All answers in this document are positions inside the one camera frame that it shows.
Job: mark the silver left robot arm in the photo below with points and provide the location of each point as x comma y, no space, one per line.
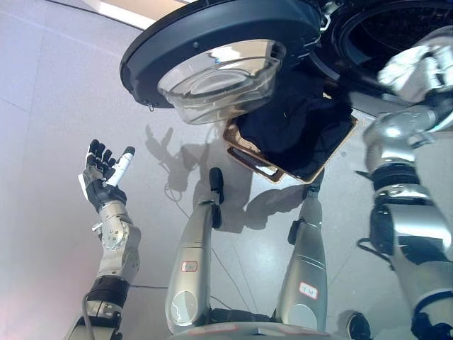
113,241

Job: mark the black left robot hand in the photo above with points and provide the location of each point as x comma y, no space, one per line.
102,187

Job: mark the silver robot leg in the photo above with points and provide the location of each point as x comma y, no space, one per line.
193,262
308,262

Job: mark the silver right robot leg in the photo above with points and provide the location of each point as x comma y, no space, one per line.
308,262

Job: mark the white garment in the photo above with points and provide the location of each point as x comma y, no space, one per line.
403,71

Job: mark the brown woven laundry basket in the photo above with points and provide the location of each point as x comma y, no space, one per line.
247,152

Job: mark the silver robot torso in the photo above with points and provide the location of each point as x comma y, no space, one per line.
255,331

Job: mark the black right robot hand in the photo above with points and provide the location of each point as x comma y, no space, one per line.
440,67

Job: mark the grey front-load washing machine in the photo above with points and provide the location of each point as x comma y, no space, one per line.
382,32

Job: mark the round glass washing machine door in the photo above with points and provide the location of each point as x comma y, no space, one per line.
212,46

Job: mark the dark navy clothes pile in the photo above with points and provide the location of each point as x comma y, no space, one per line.
297,131

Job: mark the silver left robot leg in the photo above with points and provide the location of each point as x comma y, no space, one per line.
193,262

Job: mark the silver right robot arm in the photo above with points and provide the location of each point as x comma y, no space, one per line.
410,198

